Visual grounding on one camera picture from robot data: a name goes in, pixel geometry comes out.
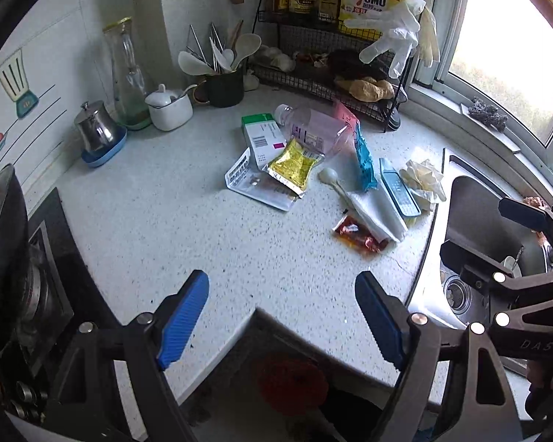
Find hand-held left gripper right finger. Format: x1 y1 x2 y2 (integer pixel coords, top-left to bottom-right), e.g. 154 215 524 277
355 271 524 442

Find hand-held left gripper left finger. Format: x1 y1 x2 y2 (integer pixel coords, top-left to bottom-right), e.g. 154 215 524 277
41 269 210 442

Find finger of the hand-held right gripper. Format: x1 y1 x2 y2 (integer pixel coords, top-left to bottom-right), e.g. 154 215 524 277
498 197 553 263
440 240 553 323

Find cream glove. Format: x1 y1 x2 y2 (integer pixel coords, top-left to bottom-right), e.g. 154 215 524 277
399 159 448 215
417 7 441 67

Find red sauce packet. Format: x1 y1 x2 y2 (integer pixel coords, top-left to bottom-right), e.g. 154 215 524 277
332 214 390 255

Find white cloth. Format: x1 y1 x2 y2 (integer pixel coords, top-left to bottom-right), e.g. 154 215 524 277
348 189 408 243

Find red trash bin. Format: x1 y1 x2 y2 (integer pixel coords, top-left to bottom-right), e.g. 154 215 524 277
253 352 330 406

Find pink blue plastic bag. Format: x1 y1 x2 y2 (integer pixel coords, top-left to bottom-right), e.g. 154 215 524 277
333 99 379 193

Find yellow seasoning packet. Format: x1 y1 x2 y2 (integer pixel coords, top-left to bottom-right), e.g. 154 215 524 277
267 137 326 193

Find green white medicine box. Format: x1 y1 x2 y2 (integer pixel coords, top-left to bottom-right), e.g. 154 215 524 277
240 114 287 170

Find clear plastic bottle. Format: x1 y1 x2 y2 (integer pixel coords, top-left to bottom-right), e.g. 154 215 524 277
275 104 351 157

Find steel sink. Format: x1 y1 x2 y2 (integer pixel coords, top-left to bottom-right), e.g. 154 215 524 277
406 150 553 373

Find blue scrubbing brush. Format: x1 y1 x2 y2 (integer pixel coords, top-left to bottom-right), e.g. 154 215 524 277
379 157 422 218

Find steel wool scrubber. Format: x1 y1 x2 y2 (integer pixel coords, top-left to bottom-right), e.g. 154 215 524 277
469 97 509 132

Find black gas stove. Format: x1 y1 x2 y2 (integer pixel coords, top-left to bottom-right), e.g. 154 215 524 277
0 189 121 424

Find white plastic spoon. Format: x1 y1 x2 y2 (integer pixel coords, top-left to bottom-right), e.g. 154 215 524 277
318 168 358 213

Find blue saucer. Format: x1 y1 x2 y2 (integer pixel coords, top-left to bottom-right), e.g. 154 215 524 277
80 128 128 169

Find window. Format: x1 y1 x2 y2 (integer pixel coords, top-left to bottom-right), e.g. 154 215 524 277
435 0 553 148

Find ginger root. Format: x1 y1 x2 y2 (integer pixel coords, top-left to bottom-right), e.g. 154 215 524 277
336 76 396 102

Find black wok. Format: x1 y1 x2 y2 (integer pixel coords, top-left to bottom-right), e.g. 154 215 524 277
0 163 28 360

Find cream hanging glove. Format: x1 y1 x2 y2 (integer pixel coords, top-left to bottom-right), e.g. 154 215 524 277
417 7 441 67

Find white lidded sugar bowl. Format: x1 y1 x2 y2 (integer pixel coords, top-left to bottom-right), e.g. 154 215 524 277
145 84 198 132

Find steel oil pot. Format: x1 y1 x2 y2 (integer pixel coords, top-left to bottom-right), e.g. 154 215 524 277
74 100 121 154

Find clear disposable glove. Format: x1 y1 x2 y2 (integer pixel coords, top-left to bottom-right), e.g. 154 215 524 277
343 0 429 79

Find dark green mug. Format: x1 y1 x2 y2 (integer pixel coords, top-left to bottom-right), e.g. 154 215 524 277
194 69 245 108

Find tall glass bottle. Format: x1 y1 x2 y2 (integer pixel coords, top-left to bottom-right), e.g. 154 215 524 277
102 17 152 130

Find white rice paddle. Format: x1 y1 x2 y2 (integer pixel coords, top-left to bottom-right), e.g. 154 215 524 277
233 33 262 71
178 50 217 76
209 37 235 72

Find steel chopsticks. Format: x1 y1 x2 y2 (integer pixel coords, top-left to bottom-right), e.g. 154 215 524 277
187 23 226 72

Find black wire rack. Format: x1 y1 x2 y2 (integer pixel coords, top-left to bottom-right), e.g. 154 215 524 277
251 0 418 133

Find blender wall sticker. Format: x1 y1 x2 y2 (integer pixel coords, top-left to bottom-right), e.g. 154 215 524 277
0 48 40 118

